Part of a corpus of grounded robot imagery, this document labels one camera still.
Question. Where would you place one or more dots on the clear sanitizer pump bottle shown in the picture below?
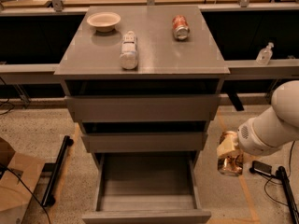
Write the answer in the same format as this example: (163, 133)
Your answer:
(265, 54)

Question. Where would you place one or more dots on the beige paper bowl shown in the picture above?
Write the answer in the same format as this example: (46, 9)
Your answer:
(104, 21)

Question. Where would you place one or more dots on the grey middle drawer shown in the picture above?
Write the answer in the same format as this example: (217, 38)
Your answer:
(143, 142)

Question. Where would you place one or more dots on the grey metal shelf rail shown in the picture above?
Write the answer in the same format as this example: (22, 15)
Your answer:
(232, 70)

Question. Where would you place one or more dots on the grey top drawer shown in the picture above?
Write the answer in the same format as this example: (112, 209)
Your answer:
(143, 108)

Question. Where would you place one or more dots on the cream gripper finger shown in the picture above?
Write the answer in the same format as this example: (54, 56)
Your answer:
(228, 146)

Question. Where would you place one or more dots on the grey open bottom drawer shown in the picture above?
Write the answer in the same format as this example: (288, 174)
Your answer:
(146, 188)

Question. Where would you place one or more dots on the small black device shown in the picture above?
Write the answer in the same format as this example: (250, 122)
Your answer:
(260, 168)

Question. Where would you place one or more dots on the red soda can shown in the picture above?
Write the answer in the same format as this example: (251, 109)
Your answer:
(180, 28)

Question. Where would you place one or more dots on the brown cardboard box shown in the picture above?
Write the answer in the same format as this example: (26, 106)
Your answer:
(22, 173)

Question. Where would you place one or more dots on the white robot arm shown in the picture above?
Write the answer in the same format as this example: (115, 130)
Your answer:
(268, 132)

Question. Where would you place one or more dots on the black metal bar left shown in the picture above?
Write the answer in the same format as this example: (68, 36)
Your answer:
(54, 169)

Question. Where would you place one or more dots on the black metal bar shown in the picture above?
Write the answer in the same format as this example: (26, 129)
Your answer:
(283, 177)
(54, 169)

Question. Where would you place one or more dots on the white plastic bottle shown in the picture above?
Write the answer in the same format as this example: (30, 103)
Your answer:
(129, 53)

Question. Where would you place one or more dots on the black metal bar right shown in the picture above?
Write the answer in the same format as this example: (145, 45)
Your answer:
(283, 177)

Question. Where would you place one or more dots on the grey drawer cabinet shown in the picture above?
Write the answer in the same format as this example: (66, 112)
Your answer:
(91, 66)

